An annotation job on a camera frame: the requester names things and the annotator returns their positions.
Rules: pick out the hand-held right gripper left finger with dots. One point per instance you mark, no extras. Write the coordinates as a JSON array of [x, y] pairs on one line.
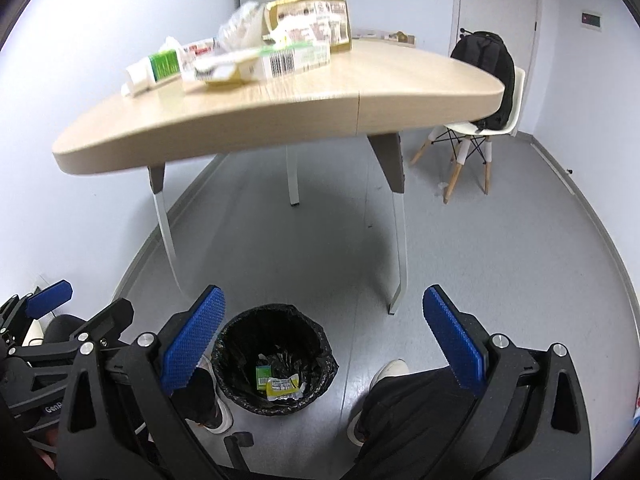
[[192, 345]]

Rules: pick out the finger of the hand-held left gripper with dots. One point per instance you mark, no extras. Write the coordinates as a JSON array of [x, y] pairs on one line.
[[107, 320], [50, 297]]

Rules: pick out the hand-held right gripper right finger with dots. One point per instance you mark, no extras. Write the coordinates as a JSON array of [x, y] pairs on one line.
[[455, 345]]

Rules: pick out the black bin with bag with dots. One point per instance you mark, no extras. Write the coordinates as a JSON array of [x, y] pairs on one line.
[[235, 360]]

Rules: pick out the gold foil bag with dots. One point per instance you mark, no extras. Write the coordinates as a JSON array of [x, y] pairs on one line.
[[310, 22]]

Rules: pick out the person's left leg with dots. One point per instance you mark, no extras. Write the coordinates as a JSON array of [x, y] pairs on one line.
[[192, 402]]

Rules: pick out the person's leg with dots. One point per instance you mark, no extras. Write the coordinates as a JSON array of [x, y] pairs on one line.
[[415, 420], [192, 402]]

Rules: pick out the person's left shoe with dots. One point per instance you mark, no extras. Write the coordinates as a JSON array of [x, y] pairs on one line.
[[220, 410]]

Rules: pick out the person's shoe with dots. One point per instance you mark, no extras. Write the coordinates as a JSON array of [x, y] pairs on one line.
[[387, 372], [220, 410]]

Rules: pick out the person's right shoe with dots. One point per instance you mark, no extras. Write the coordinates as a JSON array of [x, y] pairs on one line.
[[387, 372]]

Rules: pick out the small green packet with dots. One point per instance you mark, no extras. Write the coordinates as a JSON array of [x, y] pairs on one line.
[[261, 376]]

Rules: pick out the person's right leg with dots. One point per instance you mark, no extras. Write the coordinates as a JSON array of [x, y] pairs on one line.
[[415, 420]]

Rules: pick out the yellow crumpled wrapper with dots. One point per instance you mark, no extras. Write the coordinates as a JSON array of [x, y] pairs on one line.
[[282, 389]]

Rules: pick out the black chair base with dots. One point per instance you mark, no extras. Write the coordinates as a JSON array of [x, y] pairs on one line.
[[237, 450]]

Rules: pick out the blue and white packet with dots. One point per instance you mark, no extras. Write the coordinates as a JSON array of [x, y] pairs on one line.
[[637, 405]]

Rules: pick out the white chair with wooden legs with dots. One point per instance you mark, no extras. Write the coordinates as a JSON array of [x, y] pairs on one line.
[[472, 132]]

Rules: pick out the white tube with green label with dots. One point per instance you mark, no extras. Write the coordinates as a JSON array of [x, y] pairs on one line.
[[160, 65]]

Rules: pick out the round wooden table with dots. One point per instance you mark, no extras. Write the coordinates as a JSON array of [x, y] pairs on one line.
[[400, 75]]

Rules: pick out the black backpack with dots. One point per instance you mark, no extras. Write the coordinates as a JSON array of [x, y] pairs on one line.
[[487, 70]]

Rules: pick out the red and white packet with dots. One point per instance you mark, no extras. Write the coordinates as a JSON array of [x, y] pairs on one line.
[[200, 50]]

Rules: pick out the green and white carton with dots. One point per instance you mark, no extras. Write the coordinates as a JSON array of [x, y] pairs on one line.
[[295, 57]]

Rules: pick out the small gold object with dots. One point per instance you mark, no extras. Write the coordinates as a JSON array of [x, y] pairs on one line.
[[400, 36]]

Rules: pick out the pink and wood cabinet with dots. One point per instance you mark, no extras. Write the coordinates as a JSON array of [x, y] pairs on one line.
[[380, 36]]

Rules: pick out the crinkled clear plastic bag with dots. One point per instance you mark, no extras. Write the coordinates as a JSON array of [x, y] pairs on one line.
[[245, 25]]

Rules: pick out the dark wall panel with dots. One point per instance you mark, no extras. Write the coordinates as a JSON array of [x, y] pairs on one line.
[[592, 19]]

